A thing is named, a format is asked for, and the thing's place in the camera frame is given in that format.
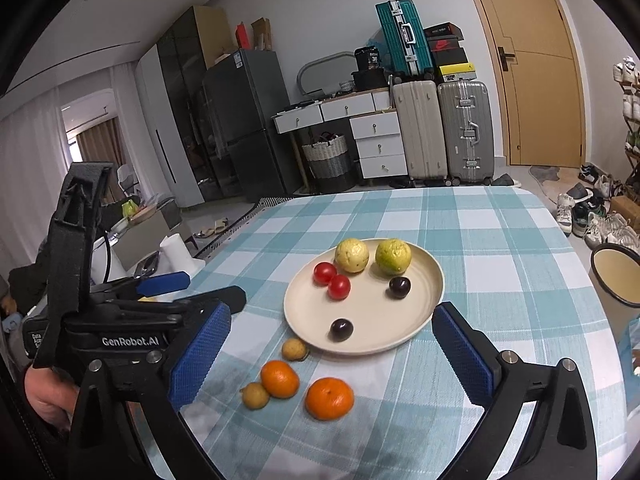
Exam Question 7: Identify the black storage box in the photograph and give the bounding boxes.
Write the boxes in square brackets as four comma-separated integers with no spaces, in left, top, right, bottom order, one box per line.
[351,70,391,93]

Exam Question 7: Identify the shoe rack with shoes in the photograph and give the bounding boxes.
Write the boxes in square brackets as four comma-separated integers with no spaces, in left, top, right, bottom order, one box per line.
[614,57,640,153]

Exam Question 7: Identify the tan wooden door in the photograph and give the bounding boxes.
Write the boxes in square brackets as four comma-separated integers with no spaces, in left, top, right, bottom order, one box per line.
[457,0,586,168]

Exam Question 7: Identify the small cardboard box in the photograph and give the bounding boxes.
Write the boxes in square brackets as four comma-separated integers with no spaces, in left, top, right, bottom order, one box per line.
[610,195,640,231]

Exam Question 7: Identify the silver suitcase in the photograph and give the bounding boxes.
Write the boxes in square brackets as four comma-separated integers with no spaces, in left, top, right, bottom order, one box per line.
[437,80,496,187]

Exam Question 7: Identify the grey arched mirror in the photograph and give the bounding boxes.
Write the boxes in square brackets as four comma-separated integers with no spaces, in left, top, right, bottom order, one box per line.
[296,51,357,96]

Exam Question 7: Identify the dark grey refrigerator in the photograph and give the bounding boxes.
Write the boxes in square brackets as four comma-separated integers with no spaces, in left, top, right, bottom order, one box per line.
[202,50,301,203]

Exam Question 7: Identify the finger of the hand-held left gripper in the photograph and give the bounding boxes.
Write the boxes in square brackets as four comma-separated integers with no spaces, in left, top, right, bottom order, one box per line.
[107,271,192,298]
[100,285,247,321]

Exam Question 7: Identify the dark glass wardrobe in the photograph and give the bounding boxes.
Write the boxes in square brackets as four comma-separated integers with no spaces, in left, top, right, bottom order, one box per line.
[157,6,236,203]

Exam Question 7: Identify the brown cardboard box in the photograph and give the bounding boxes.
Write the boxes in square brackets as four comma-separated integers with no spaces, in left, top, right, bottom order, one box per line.
[251,18,273,52]

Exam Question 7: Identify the cream trash bin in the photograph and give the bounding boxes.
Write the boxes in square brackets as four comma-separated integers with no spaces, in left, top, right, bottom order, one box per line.
[590,243,640,341]

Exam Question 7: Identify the striped rug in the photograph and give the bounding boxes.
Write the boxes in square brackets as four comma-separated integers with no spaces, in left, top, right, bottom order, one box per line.
[192,196,291,261]

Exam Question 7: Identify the teal suitcase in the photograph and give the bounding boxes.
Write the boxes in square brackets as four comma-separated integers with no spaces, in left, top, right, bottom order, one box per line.
[376,0,435,78]

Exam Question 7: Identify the cream round plate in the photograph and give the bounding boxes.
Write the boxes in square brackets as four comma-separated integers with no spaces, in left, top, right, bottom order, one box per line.
[283,238,445,356]

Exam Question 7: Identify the brown longan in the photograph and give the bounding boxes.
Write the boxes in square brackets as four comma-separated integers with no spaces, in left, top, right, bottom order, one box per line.
[240,381,271,411]
[281,338,310,362]

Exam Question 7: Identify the blue plastic bag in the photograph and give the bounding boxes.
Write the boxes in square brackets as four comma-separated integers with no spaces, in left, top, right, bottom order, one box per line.
[617,317,640,396]

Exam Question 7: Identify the person's left hand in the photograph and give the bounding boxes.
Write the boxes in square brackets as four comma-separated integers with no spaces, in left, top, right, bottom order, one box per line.
[24,366,82,432]

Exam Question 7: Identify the white drawer desk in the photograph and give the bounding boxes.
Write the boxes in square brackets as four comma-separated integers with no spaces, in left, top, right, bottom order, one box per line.
[272,89,407,193]

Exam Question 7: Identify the small orange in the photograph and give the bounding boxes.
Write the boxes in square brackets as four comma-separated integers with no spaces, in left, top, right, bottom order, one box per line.
[260,360,301,400]

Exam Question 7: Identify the beige suitcase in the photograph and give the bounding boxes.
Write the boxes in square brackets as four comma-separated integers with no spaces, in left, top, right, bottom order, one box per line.
[391,80,449,184]

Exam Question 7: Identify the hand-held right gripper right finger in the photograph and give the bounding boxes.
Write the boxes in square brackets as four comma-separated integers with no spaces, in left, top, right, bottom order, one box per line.
[431,301,599,480]

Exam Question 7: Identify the white paper towel roll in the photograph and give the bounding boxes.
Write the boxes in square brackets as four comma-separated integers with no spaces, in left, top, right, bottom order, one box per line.
[159,233,196,271]

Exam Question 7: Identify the black printed packet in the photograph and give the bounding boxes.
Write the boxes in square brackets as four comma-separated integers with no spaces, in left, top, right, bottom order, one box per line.
[354,46,383,72]

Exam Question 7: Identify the beige slippers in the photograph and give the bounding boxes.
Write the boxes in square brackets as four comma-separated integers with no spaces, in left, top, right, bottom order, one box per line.
[192,218,231,240]

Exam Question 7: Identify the yellow guava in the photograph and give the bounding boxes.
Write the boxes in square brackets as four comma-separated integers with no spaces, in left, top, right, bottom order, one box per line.
[334,238,371,274]

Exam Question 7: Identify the plain black shoe box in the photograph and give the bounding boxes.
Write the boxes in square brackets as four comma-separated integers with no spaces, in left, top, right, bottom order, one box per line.
[432,47,468,67]

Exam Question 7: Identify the large orange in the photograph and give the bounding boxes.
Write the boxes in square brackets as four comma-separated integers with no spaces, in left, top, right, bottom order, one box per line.
[305,377,355,421]

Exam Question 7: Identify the woven laundry basket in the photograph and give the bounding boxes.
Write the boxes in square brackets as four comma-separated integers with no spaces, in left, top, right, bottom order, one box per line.
[301,132,353,193]

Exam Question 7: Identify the large open cardboard box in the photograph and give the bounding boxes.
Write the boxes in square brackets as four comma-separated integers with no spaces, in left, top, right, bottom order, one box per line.
[117,205,183,266]

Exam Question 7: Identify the white wardrobe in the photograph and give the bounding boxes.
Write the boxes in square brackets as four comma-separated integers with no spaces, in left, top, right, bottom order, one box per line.
[135,44,206,208]

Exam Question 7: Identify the green guava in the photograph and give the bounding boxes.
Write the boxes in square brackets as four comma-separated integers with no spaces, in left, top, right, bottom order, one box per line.
[375,238,413,276]

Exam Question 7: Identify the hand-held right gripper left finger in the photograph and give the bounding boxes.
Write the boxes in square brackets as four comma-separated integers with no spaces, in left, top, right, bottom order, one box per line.
[67,301,233,480]

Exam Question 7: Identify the pile of sneakers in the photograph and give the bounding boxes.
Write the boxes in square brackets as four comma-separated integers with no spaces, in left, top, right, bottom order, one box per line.
[555,162,640,253]

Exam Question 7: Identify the brown curtain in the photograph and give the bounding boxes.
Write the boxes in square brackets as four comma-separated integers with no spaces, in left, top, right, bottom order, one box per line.
[75,117,126,166]

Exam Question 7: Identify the wooden shoe rack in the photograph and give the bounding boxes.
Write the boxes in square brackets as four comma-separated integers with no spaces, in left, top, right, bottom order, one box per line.
[622,60,640,186]

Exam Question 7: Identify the black shoe box red stripe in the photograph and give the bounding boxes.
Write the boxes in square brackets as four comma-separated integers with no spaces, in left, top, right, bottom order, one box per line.
[424,22,465,41]

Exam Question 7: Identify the white chair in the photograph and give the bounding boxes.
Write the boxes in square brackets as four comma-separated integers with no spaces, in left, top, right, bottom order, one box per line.
[117,165,141,196]

